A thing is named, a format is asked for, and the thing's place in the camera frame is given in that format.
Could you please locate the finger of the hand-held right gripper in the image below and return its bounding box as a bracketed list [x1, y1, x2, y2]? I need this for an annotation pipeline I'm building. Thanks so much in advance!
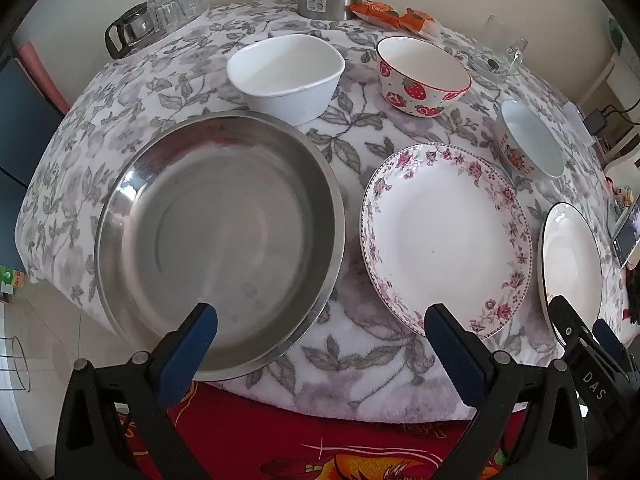
[547, 296, 622, 413]
[593, 319, 640, 386]

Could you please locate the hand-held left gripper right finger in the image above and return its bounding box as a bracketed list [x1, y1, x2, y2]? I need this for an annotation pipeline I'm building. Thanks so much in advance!
[424, 303, 588, 480]

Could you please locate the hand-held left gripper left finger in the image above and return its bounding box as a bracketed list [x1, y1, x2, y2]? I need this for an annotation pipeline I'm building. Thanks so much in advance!
[55, 302, 221, 480]

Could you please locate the black rimmed white plate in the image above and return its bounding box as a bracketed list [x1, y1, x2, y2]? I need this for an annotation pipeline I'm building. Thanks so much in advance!
[537, 202, 603, 336]

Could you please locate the stainless steel basin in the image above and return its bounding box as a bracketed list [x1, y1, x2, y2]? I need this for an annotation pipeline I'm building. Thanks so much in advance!
[94, 112, 346, 382]

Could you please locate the pink floral rim plate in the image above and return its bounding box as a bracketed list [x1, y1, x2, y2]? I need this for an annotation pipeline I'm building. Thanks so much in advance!
[360, 143, 533, 338]

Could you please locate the small white bowl orange print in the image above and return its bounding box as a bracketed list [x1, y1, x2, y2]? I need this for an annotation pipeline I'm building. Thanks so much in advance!
[496, 99, 566, 181]

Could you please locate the strawberry print bowl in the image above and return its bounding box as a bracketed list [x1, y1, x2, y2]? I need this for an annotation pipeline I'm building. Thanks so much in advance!
[376, 36, 472, 119]

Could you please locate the large plain white bowl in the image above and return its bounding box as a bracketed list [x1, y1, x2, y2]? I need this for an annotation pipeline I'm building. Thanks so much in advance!
[226, 34, 346, 127]

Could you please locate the smartphone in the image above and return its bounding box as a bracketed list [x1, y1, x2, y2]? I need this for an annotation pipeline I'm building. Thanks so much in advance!
[612, 210, 640, 267]

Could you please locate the green box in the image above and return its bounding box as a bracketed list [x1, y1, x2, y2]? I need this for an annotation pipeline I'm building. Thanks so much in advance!
[0, 265, 26, 301]

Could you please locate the black charger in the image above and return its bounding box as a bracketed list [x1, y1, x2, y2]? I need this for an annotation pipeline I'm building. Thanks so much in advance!
[585, 106, 608, 134]

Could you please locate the white cabinet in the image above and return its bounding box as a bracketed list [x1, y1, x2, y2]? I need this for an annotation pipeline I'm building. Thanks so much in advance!
[580, 52, 640, 161]

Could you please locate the grey floral blanket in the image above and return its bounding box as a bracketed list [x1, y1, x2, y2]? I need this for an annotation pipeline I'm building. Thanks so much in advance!
[15, 0, 631, 421]

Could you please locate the clear glass mug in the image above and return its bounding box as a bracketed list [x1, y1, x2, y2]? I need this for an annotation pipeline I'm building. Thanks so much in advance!
[467, 15, 530, 83]

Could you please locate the dark blue panel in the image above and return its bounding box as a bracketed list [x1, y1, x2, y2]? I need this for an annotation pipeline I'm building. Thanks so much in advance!
[0, 55, 66, 186]

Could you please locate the pink board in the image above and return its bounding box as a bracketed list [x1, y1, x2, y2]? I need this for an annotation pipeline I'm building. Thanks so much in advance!
[17, 40, 71, 116]

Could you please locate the orange snack packet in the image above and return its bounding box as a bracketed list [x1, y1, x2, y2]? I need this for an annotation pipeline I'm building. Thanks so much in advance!
[349, 1, 401, 28]
[397, 7, 441, 40]

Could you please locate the wire rack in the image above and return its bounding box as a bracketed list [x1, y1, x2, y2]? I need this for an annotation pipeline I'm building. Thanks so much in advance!
[0, 335, 32, 393]

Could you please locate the black cable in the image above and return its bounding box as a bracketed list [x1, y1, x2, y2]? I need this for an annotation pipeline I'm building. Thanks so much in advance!
[599, 104, 640, 126]

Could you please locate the glass pitcher black handle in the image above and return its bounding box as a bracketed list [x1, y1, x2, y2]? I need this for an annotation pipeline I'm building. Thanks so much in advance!
[104, 2, 161, 61]

